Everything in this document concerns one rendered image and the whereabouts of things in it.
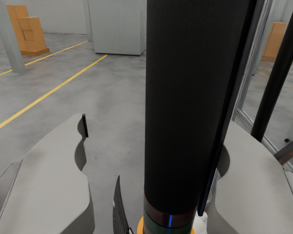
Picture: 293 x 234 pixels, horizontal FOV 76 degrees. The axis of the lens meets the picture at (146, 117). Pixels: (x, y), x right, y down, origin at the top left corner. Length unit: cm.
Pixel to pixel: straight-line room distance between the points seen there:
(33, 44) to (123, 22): 335
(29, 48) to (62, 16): 612
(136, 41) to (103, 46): 130
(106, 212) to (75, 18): 1272
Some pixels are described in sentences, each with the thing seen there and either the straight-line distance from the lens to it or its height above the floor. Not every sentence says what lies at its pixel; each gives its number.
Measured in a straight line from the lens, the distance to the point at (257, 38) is 152.
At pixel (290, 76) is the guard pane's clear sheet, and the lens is 123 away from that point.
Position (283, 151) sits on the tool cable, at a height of 154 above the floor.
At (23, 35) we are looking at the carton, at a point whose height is 68.
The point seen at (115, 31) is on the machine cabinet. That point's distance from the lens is 751.
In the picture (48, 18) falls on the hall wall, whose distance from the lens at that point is 1475.
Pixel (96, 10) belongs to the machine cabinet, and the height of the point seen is 147.
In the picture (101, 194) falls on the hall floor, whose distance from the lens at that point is 215.
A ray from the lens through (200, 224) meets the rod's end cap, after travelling 20.
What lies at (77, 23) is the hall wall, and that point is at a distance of 1380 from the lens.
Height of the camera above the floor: 170
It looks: 31 degrees down
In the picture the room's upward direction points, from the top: 1 degrees clockwise
